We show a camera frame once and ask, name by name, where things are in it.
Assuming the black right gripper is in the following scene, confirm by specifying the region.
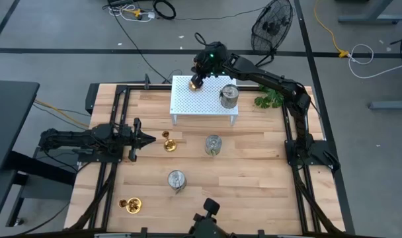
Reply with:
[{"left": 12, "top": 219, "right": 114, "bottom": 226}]
[{"left": 190, "top": 41, "right": 229, "bottom": 90}]

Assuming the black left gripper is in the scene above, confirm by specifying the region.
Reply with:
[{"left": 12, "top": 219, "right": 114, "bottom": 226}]
[{"left": 121, "top": 117, "right": 157, "bottom": 163}]

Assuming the short brass candlestick holder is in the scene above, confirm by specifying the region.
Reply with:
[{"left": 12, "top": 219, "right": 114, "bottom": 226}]
[
  {"left": 161, "top": 130, "right": 179, "bottom": 153},
  {"left": 118, "top": 196, "right": 143, "bottom": 215}
]

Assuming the silver scented candle tin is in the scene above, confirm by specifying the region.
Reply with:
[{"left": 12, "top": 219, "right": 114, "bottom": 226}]
[
  {"left": 219, "top": 83, "right": 240, "bottom": 110},
  {"left": 167, "top": 169, "right": 188, "bottom": 195},
  {"left": 204, "top": 134, "right": 223, "bottom": 157}
]

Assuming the white perforated metal shelf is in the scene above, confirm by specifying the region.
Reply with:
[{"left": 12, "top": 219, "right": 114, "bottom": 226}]
[{"left": 169, "top": 75, "right": 239, "bottom": 126}]

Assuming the black floor fan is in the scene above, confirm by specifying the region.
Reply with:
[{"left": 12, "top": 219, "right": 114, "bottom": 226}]
[{"left": 250, "top": 0, "right": 294, "bottom": 71}]

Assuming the green potted plant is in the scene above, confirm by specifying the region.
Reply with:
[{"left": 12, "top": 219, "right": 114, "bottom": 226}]
[{"left": 253, "top": 84, "right": 285, "bottom": 109}]

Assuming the black power strip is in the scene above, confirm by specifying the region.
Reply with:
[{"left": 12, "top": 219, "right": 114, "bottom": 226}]
[{"left": 107, "top": 0, "right": 136, "bottom": 7}]

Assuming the dark grey desk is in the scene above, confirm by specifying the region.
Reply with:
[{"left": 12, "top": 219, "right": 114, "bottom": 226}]
[{"left": 0, "top": 80, "right": 78, "bottom": 232}]

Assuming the grey desk leg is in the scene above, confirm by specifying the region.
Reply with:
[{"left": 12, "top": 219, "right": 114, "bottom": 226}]
[{"left": 338, "top": 0, "right": 402, "bottom": 25}]

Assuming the grey desk foot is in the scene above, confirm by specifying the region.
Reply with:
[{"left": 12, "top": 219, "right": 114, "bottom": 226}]
[{"left": 368, "top": 100, "right": 402, "bottom": 111}]

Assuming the small black cable loop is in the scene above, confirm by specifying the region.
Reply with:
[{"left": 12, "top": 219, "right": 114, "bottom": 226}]
[{"left": 161, "top": 68, "right": 184, "bottom": 85}]

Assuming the thin black floor cable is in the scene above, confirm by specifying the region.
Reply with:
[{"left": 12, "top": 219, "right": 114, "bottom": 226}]
[{"left": 174, "top": 6, "right": 266, "bottom": 21}]

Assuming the black coiled cable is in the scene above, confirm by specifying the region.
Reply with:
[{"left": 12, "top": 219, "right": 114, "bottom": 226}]
[{"left": 153, "top": 0, "right": 177, "bottom": 20}]

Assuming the long black floor cable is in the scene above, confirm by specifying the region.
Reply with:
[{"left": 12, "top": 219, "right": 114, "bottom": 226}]
[{"left": 110, "top": 6, "right": 171, "bottom": 84}]

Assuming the white tangled cable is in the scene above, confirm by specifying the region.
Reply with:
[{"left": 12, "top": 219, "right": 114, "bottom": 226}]
[{"left": 107, "top": 4, "right": 149, "bottom": 22}]

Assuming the yellow extension cable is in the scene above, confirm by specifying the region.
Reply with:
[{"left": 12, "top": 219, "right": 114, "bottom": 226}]
[{"left": 313, "top": 0, "right": 350, "bottom": 59}]

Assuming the white power cable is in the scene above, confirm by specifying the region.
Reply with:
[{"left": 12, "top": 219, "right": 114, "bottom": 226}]
[{"left": 348, "top": 43, "right": 402, "bottom": 79}]

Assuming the black aluminium table frame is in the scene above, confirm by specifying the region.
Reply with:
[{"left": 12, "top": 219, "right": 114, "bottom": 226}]
[{"left": 64, "top": 84, "right": 346, "bottom": 238}]

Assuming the black cable bundle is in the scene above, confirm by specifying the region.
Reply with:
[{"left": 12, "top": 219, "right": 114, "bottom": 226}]
[{"left": 389, "top": 30, "right": 402, "bottom": 63}]

